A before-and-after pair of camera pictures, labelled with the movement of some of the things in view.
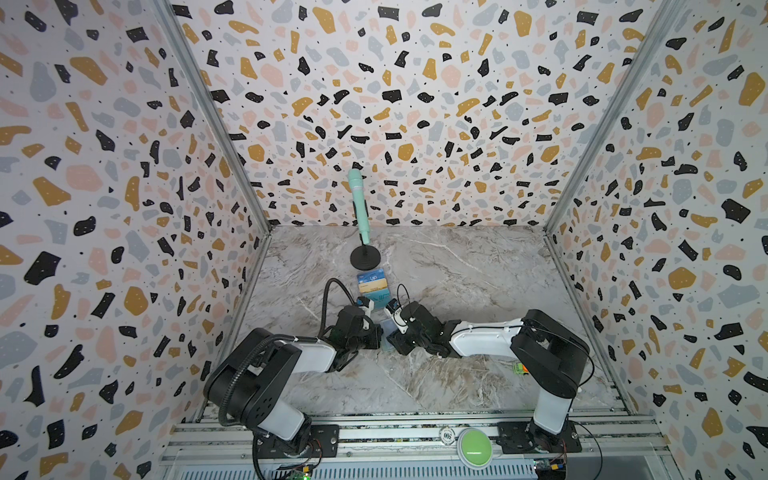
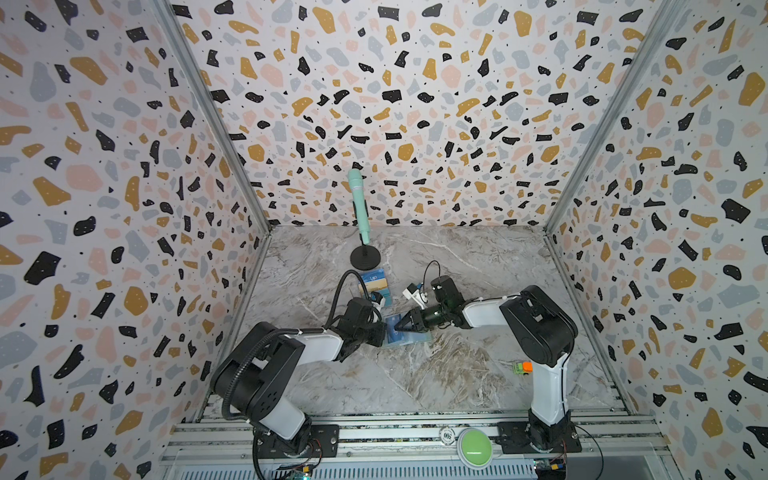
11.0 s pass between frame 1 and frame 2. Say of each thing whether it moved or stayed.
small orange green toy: stayed
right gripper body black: moved
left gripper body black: stayed
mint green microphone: stayed
